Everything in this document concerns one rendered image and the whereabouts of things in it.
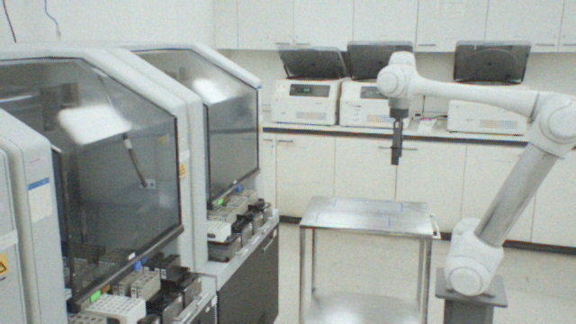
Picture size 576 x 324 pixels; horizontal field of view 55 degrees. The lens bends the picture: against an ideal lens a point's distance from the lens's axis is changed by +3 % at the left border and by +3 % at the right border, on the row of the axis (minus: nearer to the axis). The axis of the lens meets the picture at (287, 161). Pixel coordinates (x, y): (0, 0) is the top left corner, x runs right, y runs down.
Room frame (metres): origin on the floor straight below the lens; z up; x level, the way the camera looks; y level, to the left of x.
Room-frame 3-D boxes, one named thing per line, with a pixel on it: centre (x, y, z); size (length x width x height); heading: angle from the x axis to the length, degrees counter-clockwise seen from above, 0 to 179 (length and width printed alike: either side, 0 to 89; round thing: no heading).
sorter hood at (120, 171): (1.68, 0.71, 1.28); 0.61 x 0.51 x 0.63; 164
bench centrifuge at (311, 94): (4.78, -0.21, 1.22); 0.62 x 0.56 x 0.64; 162
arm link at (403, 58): (2.10, -0.43, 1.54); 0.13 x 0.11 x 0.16; 157
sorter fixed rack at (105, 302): (1.57, 0.60, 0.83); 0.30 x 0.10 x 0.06; 74
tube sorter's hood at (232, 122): (2.51, 0.47, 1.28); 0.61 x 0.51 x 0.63; 164
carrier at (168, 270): (1.84, 0.42, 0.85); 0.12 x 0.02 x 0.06; 164
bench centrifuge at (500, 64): (4.38, -1.59, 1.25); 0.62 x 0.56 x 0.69; 163
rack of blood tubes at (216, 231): (2.25, 0.41, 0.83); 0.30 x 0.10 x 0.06; 74
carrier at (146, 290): (1.69, 0.47, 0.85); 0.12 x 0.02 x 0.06; 164
